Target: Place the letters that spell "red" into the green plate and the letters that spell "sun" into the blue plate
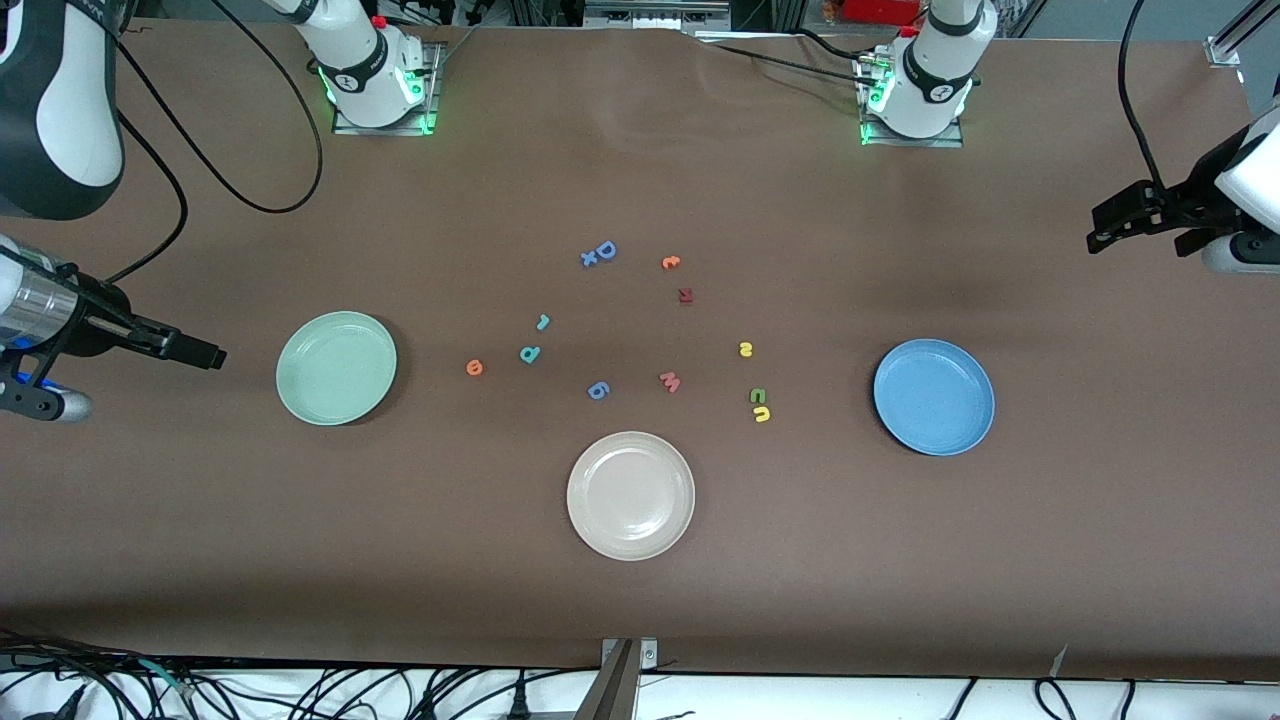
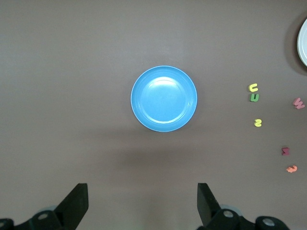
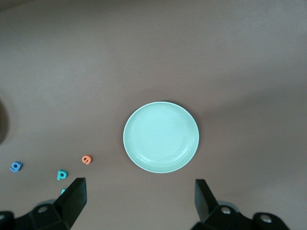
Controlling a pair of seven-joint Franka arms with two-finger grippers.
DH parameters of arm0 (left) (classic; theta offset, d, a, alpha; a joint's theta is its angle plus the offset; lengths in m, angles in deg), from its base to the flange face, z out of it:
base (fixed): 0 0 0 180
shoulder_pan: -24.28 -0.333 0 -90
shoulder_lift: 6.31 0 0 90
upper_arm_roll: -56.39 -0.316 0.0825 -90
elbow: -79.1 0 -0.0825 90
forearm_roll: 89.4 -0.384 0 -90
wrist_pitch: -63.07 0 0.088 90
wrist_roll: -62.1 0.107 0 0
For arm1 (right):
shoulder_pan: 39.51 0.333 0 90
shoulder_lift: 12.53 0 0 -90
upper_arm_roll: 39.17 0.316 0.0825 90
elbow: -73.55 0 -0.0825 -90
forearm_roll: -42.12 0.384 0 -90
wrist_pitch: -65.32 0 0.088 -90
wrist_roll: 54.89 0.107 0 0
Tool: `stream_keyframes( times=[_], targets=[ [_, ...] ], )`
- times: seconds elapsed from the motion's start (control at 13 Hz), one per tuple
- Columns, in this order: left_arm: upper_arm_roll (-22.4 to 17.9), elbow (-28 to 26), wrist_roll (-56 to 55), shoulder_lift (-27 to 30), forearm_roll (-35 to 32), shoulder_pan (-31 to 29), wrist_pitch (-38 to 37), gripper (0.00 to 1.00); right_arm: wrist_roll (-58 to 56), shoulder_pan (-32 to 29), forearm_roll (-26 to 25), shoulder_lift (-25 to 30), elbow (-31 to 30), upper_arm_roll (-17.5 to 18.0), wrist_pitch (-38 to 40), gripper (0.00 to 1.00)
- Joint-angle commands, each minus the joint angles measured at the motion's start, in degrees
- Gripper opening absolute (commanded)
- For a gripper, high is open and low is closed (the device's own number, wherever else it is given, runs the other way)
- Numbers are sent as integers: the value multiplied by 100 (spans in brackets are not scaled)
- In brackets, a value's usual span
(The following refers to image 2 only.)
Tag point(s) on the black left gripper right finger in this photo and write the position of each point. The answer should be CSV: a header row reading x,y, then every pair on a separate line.
x,y
208,208

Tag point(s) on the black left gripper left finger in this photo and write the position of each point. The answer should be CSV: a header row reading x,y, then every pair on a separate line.
x,y
72,210

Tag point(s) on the yellow foam letter U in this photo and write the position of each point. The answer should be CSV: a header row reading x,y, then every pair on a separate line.
x,y
251,88

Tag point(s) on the orange foam digit three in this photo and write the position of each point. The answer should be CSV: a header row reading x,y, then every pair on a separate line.
x,y
291,169

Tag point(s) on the dark red foam letter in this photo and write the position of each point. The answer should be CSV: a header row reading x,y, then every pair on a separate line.
x,y
285,151

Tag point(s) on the blue round plate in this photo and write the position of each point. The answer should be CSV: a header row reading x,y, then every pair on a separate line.
x,y
164,98

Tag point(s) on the pink foam letter W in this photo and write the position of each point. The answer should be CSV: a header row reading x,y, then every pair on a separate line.
x,y
298,103

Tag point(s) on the beige round plate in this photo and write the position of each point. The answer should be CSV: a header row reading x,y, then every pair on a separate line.
x,y
303,43

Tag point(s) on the yellow foam letter S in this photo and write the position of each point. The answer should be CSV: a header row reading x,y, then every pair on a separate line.
x,y
258,123

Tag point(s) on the brown table cover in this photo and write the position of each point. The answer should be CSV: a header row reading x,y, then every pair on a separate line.
x,y
72,72

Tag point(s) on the green foam letter U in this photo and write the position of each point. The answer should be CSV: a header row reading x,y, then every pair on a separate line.
x,y
254,100

